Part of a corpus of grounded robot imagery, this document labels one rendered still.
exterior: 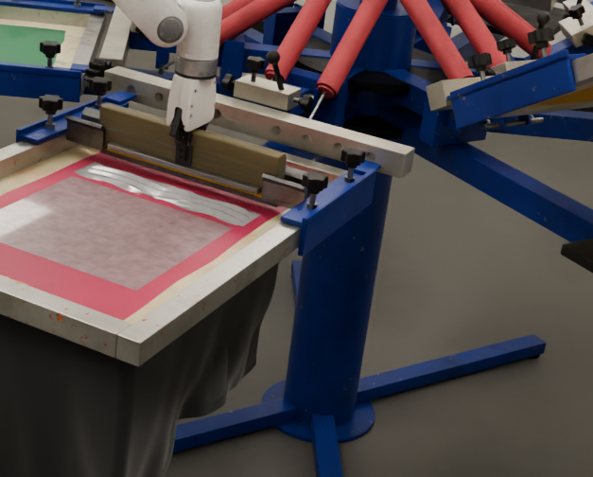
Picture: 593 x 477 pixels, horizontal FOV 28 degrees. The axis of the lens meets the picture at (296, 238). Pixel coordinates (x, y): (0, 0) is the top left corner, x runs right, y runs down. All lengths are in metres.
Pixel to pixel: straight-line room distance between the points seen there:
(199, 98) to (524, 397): 1.79
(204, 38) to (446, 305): 2.13
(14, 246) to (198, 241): 0.30
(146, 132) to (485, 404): 1.65
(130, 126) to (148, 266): 0.42
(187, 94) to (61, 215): 0.31
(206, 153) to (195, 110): 0.09
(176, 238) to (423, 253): 2.47
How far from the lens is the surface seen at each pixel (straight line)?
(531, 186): 2.52
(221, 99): 2.41
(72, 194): 2.13
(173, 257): 1.92
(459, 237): 4.57
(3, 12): 3.19
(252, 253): 1.88
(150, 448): 1.93
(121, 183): 2.17
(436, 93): 2.30
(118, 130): 2.25
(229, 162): 2.14
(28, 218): 2.03
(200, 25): 2.08
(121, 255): 1.92
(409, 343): 3.76
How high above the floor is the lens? 1.80
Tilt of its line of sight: 24 degrees down
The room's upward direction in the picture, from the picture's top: 7 degrees clockwise
